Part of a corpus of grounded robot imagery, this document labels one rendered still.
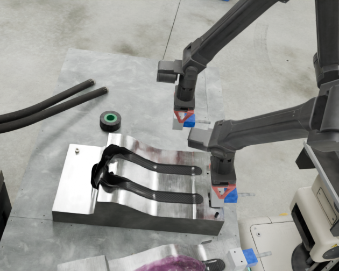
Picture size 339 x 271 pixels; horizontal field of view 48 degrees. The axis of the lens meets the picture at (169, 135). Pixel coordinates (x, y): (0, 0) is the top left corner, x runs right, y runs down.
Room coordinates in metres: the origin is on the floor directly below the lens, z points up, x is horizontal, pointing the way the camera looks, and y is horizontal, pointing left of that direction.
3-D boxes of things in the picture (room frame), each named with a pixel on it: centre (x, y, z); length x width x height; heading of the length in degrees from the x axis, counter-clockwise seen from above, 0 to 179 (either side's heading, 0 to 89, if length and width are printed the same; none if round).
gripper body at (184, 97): (0.96, -0.02, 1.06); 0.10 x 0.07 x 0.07; 7
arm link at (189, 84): (0.96, -0.01, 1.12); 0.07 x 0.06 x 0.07; 96
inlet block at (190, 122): (0.96, -0.07, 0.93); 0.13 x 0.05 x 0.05; 97
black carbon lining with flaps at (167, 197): (0.71, 0.04, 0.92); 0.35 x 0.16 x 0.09; 98
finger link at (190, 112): (0.95, -0.03, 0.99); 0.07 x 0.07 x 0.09; 7
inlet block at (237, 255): (0.54, -0.30, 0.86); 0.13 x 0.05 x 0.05; 115
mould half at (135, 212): (0.72, 0.05, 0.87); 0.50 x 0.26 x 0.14; 98
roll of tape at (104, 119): (1.00, 0.23, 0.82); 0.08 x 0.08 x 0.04
